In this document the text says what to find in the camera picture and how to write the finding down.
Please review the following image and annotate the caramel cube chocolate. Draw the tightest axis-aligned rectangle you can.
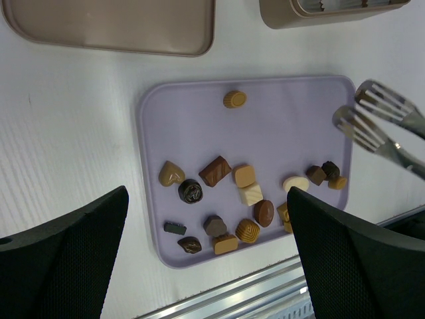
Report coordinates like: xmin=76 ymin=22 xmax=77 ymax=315
xmin=277 ymin=202 xmax=293 ymax=233

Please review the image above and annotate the caramel heart chocolate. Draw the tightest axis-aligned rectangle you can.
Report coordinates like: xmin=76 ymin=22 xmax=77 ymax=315
xmin=158 ymin=161 xmax=185 ymax=187

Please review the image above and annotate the brown square chocolate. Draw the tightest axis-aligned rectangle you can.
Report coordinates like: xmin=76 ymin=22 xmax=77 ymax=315
xmin=305 ymin=165 xmax=327 ymax=186

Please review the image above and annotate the rose gold tin lid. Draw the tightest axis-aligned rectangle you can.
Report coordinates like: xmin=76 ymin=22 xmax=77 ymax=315
xmin=1 ymin=1 xmax=216 ymax=57

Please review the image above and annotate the lilac plastic tray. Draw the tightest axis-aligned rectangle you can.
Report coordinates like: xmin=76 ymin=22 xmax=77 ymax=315
xmin=135 ymin=76 xmax=355 ymax=268

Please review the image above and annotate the round caramel chocolate cup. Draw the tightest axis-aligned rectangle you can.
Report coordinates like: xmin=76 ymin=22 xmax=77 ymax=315
xmin=223 ymin=90 xmax=247 ymax=108

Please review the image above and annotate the brown oval chocolate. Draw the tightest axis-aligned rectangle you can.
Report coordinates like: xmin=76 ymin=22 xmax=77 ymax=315
xmin=253 ymin=199 xmax=274 ymax=227

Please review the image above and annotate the dark leaf chocolate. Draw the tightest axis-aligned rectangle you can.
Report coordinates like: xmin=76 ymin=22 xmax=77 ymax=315
xmin=177 ymin=237 xmax=202 ymax=254

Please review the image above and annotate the white oval chocolate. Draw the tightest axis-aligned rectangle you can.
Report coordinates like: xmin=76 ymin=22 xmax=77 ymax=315
xmin=282 ymin=176 xmax=309 ymax=192

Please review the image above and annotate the caramel ridged square chocolate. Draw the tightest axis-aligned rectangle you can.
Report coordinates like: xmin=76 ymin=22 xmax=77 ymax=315
xmin=235 ymin=219 xmax=260 ymax=244

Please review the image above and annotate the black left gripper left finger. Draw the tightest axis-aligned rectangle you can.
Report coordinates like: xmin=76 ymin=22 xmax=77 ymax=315
xmin=1 ymin=186 xmax=129 ymax=318

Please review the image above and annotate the rose gold tin box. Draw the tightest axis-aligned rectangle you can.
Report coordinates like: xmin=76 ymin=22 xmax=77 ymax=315
xmin=259 ymin=1 xmax=409 ymax=29

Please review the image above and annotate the dark round swirl chocolate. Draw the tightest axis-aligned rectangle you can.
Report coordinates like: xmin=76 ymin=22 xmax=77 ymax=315
xmin=178 ymin=179 xmax=203 ymax=204

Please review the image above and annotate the tan rectangular chocolate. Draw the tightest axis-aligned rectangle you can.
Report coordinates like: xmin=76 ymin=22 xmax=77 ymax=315
xmin=212 ymin=234 xmax=238 ymax=255

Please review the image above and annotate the brown rectangular chocolate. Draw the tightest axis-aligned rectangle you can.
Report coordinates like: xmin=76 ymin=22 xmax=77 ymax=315
xmin=199 ymin=156 xmax=232 ymax=187

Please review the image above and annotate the tan rounded square chocolate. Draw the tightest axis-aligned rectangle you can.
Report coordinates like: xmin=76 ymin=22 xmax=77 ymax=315
xmin=233 ymin=164 xmax=256 ymax=188

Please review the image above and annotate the dark ridged round chocolate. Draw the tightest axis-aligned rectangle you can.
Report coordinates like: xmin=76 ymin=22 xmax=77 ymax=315
xmin=321 ymin=161 xmax=340 ymax=181

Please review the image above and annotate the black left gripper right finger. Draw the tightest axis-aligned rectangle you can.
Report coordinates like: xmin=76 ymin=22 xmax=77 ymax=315
xmin=287 ymin=187 xmax=424 ymax=318

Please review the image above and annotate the small caramel round chocolate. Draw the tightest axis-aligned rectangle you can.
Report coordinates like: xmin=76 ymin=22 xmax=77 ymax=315
xmin=328 ymin=176 xmax=348 ymax=190

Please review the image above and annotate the dark green rectangular chocolate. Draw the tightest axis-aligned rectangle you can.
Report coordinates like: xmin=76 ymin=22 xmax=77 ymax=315
xmin=163 ymin=222 xmax=187 ymax=236

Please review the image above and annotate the aluminium mounting rail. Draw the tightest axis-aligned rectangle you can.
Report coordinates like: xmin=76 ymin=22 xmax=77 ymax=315
xmin=149 ymin=207 xmax=424 ymax=318

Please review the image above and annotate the white square chocolate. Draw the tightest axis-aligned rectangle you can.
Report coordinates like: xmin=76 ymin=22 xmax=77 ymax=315
xmin=238 ymin=182 xmax=264 ymax=207

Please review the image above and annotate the grey brown heart chocolate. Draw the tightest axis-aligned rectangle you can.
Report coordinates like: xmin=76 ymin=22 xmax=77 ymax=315
xmin=203 ymin=215 xmax=227 ymax=237

